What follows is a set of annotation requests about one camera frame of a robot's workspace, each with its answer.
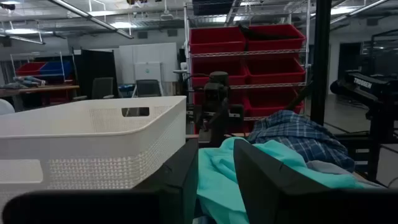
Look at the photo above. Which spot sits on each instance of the small red storage bin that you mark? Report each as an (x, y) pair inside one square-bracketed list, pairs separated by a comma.
[(28, 69)]

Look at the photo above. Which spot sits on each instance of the blue plaid shirt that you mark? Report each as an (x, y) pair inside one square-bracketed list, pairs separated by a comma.
[(295, 130)]

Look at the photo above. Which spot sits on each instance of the white plastic laundry basket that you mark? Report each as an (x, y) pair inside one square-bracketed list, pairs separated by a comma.
[(77, 140)]

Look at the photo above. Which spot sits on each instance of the black aluminium rig frame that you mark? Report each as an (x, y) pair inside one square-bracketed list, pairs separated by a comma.
[(320, 62)]

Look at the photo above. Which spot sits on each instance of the small white panel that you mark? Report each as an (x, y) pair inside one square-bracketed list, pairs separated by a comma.
[(147, 72)]

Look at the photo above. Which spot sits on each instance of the pile of folded clothes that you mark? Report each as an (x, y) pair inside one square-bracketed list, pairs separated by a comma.
[(26, 82)]

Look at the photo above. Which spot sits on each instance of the blue storage bin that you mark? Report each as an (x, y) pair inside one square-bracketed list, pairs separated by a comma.
[(56, 68)]

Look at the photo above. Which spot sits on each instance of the grey office chair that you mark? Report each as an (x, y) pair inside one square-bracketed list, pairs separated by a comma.
[(102, 88), (148, 88)]

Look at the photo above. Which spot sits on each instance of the grey t-shirt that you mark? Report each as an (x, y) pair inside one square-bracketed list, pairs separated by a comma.
[(326, 168)]

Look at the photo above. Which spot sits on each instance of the black storage bin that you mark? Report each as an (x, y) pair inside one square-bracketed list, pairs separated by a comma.
[(213, 7)]

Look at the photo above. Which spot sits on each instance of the black partition panel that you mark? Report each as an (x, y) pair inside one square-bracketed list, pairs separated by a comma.
[(94, 65)]

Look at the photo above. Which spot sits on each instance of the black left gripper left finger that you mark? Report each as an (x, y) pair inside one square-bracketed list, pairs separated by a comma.
[(174, 193)]

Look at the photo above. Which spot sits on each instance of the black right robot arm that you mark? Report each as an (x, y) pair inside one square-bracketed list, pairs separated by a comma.
[(217, 137)]

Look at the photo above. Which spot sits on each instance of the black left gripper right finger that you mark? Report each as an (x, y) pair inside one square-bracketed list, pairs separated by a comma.
[(273, 193)]

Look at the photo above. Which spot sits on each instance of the red plastic storage bin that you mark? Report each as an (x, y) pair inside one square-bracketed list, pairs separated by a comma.
[(217, 67), (237, 96), (217, 39), (273, 101), (276, 43), (275, 71)]

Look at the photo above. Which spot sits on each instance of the long ceiling light rail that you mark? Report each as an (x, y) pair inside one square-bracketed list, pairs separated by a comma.
[(93, 20)]

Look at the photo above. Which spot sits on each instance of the large white board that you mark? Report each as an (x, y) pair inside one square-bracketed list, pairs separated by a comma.
[(149, 53)]

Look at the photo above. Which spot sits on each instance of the teal cloth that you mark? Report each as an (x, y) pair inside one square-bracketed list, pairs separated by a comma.
[(217, 180)]

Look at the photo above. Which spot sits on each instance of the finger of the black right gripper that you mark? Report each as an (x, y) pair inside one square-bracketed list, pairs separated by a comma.
[(203, 119), (224, 110)]

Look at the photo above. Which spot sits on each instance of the wooden work table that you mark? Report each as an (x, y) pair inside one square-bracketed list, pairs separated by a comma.
[(40, 89)]

